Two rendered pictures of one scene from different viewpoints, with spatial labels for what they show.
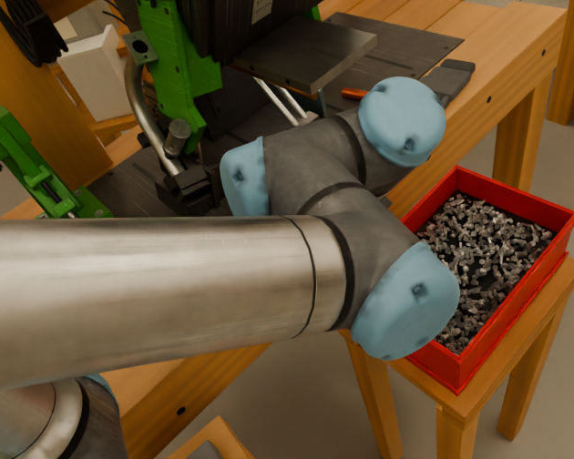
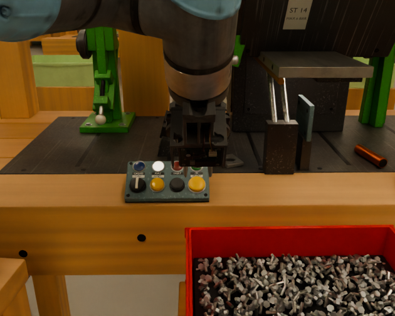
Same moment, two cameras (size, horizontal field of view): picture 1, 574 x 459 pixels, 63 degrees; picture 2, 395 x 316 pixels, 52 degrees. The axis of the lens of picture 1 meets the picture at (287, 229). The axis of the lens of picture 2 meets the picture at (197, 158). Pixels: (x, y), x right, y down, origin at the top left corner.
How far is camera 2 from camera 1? 0.41 m
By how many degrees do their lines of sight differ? 33
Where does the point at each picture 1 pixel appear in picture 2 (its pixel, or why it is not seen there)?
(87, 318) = not seen: outside the picture
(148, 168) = not seen: hidden behind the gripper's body
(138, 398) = not seen: outside the picture
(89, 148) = (158, 96)
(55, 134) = (143, 73)
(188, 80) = not seen: hidden behind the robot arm
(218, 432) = (9, 266)
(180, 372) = (38, 215)
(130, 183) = (159, 125)
